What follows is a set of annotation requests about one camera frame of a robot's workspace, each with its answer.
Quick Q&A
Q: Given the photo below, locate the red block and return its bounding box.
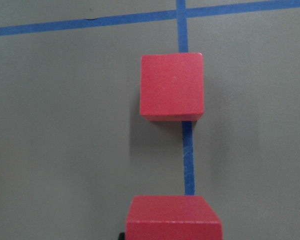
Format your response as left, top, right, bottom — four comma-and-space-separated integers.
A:
139, 52, 204, 122
125, 195, 223, 240

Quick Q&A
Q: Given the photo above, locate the brown paper table mat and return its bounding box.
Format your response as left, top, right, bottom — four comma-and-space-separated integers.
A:
0, 0, 300, 240

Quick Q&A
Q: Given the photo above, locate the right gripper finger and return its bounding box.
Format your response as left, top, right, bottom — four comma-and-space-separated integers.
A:
118, 232, 125, 240

